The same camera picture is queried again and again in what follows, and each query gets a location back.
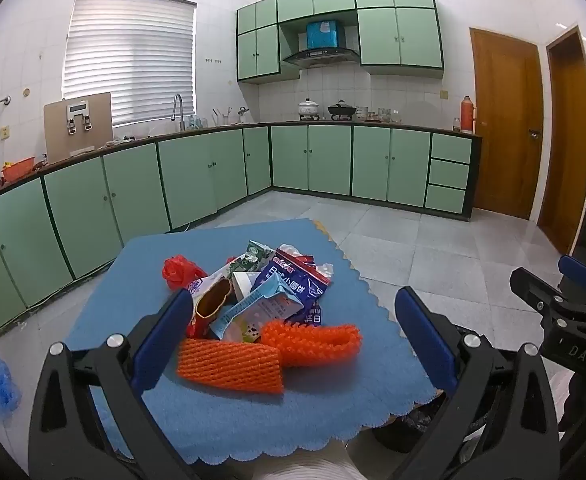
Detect row of glass cups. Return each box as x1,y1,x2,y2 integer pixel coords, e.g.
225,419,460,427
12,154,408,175
355,106,404,124

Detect blue scalloped table mat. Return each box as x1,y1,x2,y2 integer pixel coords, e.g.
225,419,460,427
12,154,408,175
65,218,449,465

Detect black wok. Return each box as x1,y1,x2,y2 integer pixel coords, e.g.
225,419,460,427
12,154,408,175
327,101,357,121

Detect curled orange foam net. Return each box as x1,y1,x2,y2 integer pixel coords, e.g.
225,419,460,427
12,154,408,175
260,321,363,368

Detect black range hood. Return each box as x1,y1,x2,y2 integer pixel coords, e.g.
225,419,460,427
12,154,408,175
282,47,360,68

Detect white packet with red print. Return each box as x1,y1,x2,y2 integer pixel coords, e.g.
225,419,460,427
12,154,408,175
185,267,234,301

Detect green white milk carton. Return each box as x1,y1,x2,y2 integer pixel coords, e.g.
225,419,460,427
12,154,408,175
225,240,275,281

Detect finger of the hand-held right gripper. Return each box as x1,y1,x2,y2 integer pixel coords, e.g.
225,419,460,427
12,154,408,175
510,267,586,314
558,255,586,292

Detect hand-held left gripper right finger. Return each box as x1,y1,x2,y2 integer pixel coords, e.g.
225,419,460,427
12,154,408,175
394,286,561,480

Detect orange plastic basket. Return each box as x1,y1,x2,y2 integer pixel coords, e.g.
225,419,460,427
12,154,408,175
0,156,36,184

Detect white window blind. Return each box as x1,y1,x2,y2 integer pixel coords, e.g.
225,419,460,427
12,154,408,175
63,0,197,128

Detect green base cabinets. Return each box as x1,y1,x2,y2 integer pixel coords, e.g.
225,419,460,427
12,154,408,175
0,124,482,336

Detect red gold wrapper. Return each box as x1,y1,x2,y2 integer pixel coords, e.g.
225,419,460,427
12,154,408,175
185,280,234,338

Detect light blue drink carton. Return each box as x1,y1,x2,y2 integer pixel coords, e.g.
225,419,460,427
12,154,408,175
209,280,304,343

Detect red plastic bag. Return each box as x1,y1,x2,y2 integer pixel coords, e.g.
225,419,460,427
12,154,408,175
162,255,209,291

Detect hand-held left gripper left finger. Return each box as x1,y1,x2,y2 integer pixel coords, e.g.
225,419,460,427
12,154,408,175
28,287,210,480

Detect small white box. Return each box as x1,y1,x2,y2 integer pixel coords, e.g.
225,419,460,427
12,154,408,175
230,271,260,306

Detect brown cardboard board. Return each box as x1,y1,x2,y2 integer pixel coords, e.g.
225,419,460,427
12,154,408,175
43,92,114,165

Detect blue white snack packet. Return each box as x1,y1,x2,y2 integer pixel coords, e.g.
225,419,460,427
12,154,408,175
250,245,334,328

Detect green wall cabinets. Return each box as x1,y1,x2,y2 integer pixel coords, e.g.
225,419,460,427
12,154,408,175
236,0,445,85

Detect person's white clothing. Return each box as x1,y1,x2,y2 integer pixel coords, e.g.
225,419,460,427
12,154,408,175
253,440,369,480

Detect wooden door with handle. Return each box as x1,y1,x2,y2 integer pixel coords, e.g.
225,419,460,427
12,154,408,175
469,27,545,221

